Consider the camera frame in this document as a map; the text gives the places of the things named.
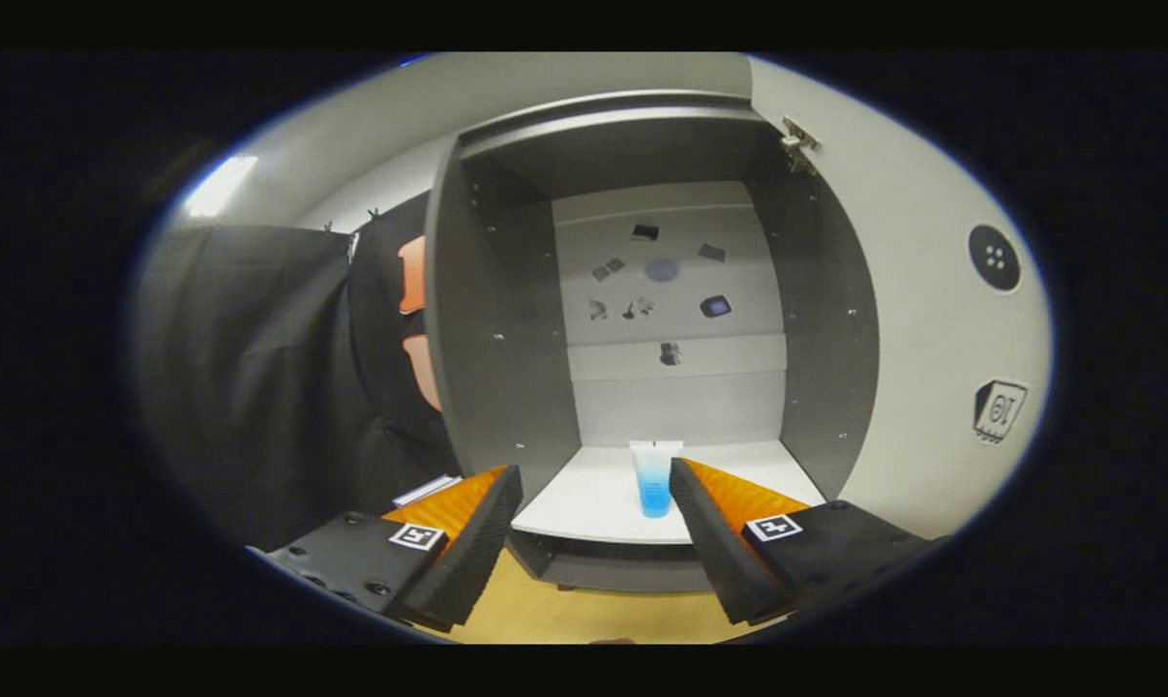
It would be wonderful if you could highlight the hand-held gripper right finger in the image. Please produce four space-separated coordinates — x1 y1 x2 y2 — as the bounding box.
669 458 943 625

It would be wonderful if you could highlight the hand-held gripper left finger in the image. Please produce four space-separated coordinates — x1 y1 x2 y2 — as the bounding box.
259 465 524 632

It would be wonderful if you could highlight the blue clear tube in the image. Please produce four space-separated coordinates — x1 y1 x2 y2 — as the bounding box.
629 439 684 519

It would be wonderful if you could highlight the white cabinet door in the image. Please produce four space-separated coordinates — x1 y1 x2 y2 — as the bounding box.
748 55 1054 541

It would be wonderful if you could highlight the grey cabinet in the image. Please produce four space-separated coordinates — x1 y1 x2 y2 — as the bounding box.
424 90 880 593

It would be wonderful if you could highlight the black backdrop cloth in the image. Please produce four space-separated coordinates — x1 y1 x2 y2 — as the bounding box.
129 194 459 553

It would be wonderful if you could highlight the metal door hinge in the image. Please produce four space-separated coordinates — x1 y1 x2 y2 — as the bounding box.
780 116 822 175

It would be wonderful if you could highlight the long ceiling light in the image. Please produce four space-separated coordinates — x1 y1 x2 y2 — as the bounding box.
183 156 258 219

